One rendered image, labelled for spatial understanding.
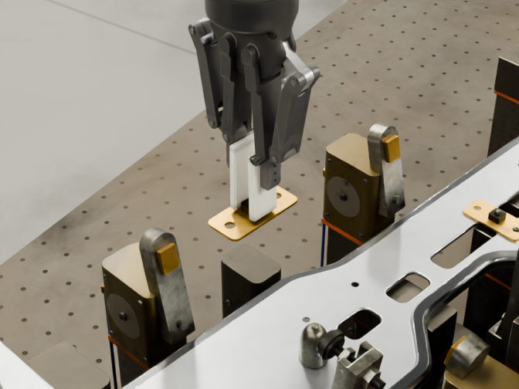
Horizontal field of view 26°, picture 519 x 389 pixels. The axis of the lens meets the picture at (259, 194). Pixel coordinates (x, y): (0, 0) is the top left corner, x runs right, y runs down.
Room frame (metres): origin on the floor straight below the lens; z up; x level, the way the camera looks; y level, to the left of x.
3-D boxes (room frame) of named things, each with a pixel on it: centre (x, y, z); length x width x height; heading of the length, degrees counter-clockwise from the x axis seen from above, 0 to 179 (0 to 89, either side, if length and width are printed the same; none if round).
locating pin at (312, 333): (0.87, -0.06, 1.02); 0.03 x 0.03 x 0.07
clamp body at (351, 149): (1.20, -0.12, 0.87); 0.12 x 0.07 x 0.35; 45
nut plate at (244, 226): (0.80, 0.01, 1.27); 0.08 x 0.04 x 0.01; 136
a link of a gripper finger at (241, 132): (0.82, 0.03, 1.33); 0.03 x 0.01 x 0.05; 46
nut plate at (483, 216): (1.11, -0.30, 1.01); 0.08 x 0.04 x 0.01; 45
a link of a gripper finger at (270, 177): (0.78, -0.02, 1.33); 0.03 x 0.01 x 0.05; 46
